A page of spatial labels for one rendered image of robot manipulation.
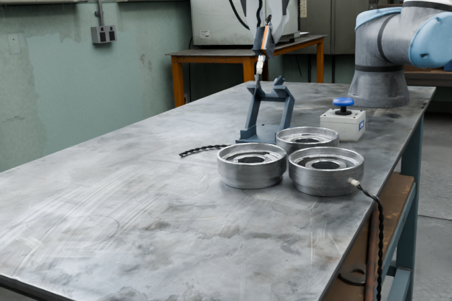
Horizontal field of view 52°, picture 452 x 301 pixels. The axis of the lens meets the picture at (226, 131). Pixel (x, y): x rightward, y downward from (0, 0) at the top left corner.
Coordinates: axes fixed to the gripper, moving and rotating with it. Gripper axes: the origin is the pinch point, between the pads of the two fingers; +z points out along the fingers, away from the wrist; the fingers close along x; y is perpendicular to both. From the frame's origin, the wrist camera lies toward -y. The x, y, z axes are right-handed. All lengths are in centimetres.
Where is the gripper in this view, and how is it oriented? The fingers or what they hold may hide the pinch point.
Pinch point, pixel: (265, 37)
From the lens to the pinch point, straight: 88.9
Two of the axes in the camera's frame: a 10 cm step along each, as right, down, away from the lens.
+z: 0.5, 9.6, 2.6
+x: -8.9, -0.8, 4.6
